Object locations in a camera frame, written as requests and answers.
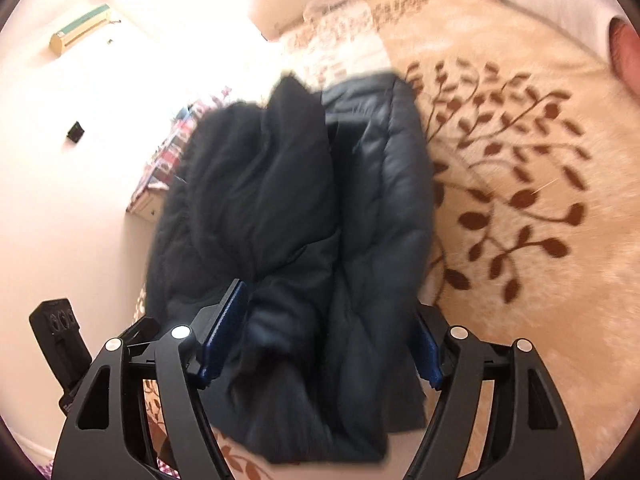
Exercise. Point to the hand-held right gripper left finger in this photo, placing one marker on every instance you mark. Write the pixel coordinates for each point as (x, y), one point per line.
(222, 335)

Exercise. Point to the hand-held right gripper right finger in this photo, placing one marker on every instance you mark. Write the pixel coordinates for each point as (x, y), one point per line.
(429, 357)

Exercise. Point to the dark blue puffer jacket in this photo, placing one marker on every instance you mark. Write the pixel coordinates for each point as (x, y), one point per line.
(290, 240)

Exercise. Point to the beige leaf print blanket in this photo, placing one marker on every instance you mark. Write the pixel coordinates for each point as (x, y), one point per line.
(525, 310)

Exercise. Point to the plaid tablecloth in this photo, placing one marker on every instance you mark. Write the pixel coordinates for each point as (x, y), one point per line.
(172, 155)

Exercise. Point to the black wall box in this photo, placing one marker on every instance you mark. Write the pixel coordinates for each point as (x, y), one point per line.
(75, 132)

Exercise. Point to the wall air conditioner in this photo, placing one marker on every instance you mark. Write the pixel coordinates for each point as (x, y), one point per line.
(80, 27)

